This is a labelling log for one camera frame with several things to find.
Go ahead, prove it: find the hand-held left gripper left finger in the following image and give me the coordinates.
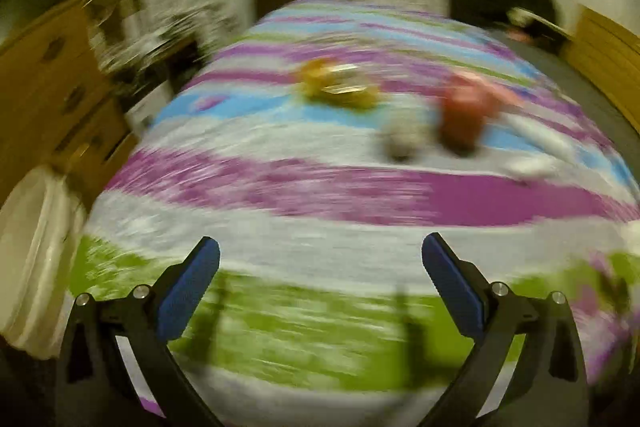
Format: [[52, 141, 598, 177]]
[[55, 236, 223, 427]]

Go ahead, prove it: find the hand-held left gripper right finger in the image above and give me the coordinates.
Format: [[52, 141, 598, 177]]
[[421, 232, 591, 427]]

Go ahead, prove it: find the white plastic bucket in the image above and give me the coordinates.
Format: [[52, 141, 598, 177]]
[[0, 167, 89, 361]]

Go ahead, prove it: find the striped floral blanket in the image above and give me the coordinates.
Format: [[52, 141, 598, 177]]
[[65, 0, 640, 427]]

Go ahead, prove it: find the crumpled grey paper ball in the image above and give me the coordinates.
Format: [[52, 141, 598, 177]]
[[382, 109, 434, 160]]

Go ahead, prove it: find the red snack packet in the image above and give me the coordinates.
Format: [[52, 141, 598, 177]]
[[437, 72, 502, 154]]

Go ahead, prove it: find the yellow snack wrapper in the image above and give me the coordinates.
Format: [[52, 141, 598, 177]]
[[295, 59, 382, 110]]

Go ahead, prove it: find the wooden dresser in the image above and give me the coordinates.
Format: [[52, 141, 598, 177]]
[[0, 0, 142, 208]]

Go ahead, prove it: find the wooden board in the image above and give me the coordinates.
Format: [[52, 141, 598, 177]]
[[564, 4, 640, 128]]

